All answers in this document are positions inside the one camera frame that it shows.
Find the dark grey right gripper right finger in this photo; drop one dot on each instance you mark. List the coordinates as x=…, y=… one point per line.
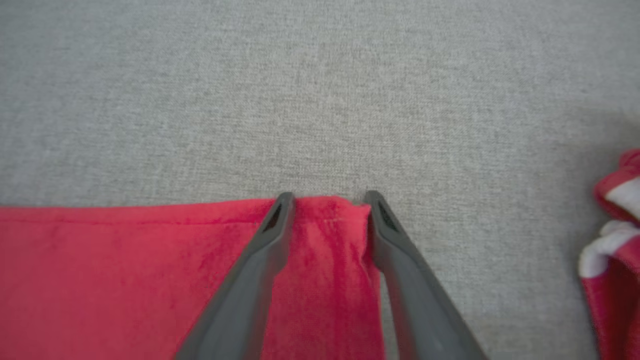
x=420, y=310

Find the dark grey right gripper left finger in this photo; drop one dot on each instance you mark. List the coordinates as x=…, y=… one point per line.
x=240, y=300

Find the red T-shirt with white sleeves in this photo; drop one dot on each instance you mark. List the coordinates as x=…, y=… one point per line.
x=125, y=275

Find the red shorts with white stripe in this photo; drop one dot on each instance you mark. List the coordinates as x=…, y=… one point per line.
x=615, y=310

